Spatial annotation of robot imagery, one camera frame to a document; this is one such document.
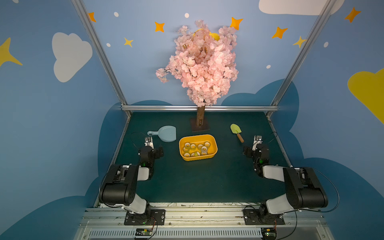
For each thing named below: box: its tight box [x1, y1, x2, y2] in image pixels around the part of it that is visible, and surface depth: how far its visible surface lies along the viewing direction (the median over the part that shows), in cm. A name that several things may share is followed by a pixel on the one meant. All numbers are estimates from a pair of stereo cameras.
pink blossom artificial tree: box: [156, 19, 239, 127], surface depth 74 cm
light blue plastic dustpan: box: [147, 125, 177, 142], surface depth 111 cm
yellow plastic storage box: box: [178, 134, 218, 161], surface depth 101 cm
